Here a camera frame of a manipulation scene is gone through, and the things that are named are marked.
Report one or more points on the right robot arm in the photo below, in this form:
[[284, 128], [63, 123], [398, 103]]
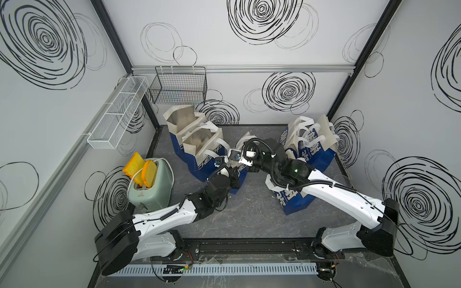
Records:
[[375, 227]]

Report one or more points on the black wire basket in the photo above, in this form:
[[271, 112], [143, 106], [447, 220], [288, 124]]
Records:
[[179, 85]]

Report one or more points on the rear yellow toast slice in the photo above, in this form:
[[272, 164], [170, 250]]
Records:
[[134, 165]]

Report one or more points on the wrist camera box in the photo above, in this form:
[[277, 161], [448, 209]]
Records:
[[220, 163], [236, 158]]

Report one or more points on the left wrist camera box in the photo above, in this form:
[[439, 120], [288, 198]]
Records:
[[220, 163]]

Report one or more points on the white wire mesh shelf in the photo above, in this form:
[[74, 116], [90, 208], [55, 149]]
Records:
[[110, 129]]

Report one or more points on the yellow toast slice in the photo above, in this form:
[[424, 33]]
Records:
[[134, 165], [148, 173]]

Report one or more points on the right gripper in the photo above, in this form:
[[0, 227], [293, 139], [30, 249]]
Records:
[[255, 147]]

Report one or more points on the mint green toaster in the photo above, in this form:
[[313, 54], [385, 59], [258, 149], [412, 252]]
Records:
[[156, 197]]

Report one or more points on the front yellow toast slice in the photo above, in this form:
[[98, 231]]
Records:
[[148, 173]]

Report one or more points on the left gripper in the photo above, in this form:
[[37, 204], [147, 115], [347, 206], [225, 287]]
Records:
[[232, 176]]

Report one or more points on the slotted grey cable duct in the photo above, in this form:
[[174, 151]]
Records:
[[202, 270]]

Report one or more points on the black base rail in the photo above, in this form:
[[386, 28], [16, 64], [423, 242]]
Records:
[[248, 246]]

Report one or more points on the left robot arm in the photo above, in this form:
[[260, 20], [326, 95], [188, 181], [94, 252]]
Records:
[[129, 237]]

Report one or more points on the blue beige takeout bag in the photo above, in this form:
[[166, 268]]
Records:
[[182, 119], [242, 168], [291, 134], [201, 146], [319, 143], [291, 201]]

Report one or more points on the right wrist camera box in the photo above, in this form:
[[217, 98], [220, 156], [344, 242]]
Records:
[[236, 158]]

